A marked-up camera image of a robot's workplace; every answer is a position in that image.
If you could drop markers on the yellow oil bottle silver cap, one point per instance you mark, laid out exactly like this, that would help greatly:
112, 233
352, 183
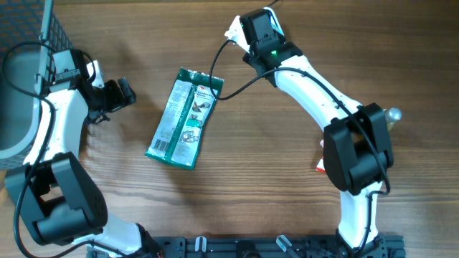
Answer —
392, 116

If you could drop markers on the red white snack packet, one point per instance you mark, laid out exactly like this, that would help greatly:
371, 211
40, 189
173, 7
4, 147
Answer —
320, 165

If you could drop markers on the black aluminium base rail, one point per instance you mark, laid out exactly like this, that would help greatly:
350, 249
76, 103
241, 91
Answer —
311, 246

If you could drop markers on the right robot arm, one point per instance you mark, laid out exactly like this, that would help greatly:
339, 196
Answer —
357, 149

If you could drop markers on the white barcode scanner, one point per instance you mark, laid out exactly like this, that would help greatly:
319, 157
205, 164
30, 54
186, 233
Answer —
275, 24

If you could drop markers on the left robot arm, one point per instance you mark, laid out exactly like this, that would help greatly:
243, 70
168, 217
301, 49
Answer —
54, 196

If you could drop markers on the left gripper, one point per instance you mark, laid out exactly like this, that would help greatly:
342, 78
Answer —
117, 101

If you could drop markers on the grey plastic mesh basket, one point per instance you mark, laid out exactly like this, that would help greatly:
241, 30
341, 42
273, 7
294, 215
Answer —
30, 68

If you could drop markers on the green foil packet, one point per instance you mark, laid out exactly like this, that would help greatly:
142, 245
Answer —
178, 136

